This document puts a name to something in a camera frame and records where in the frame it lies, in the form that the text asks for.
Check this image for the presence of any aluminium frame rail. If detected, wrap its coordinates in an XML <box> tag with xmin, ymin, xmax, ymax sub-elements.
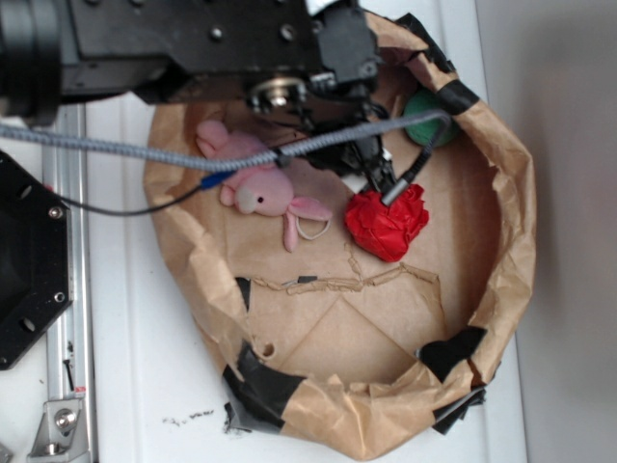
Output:
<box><xmin>37</xmin><ymin>103</ymin><xmax>100</xmax><ymax>463</ymax></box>

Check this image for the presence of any crumpled red paper ball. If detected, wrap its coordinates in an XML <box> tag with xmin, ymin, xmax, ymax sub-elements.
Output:
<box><xmin>344</xmin><ymin>184</ymin><xmax>429</xmax><ymax>262</ymax></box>

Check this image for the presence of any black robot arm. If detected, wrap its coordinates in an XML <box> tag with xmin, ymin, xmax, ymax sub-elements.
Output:
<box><xmin>1</xmin><ymin>0</ymin><xmax>382</xmax><ymax>134</ymax></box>

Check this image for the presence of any green ball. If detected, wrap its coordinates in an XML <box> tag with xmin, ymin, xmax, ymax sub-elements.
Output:
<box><xmin>402</xmin><ymin>88</ymin><xmax>460</xmax><ymax>148</ymax></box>

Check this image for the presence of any grey braided cable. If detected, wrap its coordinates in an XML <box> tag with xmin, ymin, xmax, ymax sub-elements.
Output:
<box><xmin>0</xmin><ymin>108</ymin><xmax>453</xmax><ymax>207</ymax></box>

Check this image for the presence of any thin black wire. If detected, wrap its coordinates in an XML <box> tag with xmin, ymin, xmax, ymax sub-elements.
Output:
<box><xmin>56</xmin><ymin>172</ymin><xmax>238</xmax><ymax>217</ymax></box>

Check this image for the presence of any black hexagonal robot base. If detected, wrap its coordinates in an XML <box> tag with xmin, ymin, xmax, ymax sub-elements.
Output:
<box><xmin>1</xmin><ymin>151</ymin><xmax>71</xmax><ymax>371</ymax></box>

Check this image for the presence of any brown paper bag tray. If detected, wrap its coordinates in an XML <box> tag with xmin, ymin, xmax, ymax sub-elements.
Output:
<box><xmin>144</xmin><ymin>14</ymin><xmax>536</xmax><ymax>460</ymax></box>

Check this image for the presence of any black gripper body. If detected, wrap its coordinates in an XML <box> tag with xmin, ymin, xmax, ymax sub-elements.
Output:
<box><xmin>246</xmin><ymin>5</ymin><xmax>396</xmax><ymax>193</ymax></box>

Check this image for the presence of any pink plush bunny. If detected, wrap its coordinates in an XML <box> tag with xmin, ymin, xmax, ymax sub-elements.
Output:
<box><xmin>196</xmin><ymin>121</ymin><xmax>333</xmax><ymax>252</ymax></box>

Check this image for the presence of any metal corner bracket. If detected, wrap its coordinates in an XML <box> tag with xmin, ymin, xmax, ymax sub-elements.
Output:
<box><xmin>27</xmin><ymin>398</ymin><xmax>92</xmax><ymax>463</ymax></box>

